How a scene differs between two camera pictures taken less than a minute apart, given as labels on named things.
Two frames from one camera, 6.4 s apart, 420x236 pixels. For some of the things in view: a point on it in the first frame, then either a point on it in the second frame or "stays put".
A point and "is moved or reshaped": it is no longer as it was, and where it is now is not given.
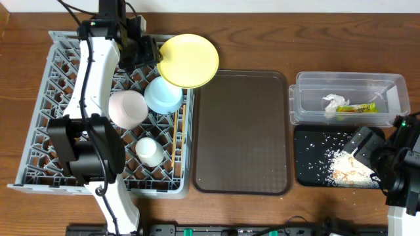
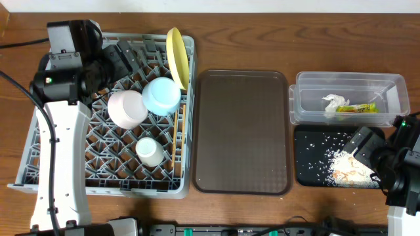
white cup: x=149 y=152 stays put
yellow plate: x=188 y=61 is moved or reshaped
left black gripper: x=147 y=52 to x=116 y=67
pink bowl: x=127 y=109 stays put
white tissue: x=335 y=101 stays put
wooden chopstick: x=174 y=139 stays put
